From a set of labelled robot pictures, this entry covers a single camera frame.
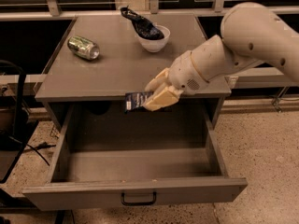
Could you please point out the black chair frame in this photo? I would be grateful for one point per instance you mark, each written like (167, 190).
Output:
(15, 129)

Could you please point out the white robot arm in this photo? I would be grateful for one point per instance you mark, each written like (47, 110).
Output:
(251, 34)

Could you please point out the dark blue rxbar wrapper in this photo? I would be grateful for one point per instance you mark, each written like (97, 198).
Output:
(135, 100)

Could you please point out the green soda can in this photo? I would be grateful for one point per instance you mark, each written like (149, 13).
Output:
(83, 47)

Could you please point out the open grey top drawer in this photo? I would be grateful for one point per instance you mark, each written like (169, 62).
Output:
(98, 157)

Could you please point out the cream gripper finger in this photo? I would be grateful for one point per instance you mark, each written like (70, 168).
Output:
(160, 82)
(162, 96)

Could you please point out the grey drawer cabinet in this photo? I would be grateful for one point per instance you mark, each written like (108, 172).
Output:
(123, 65)

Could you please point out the metal window railing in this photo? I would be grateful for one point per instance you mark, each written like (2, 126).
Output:
(124, 6)

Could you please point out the black drawer handle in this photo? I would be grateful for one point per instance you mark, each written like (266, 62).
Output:
(138, 199)

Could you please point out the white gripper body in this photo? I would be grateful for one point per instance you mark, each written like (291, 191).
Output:
(184, 73)

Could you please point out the white bowl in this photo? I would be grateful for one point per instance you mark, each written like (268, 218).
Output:
(155, 45)

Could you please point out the dark blue chip bag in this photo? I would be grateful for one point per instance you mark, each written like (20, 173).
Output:
(143, 27)

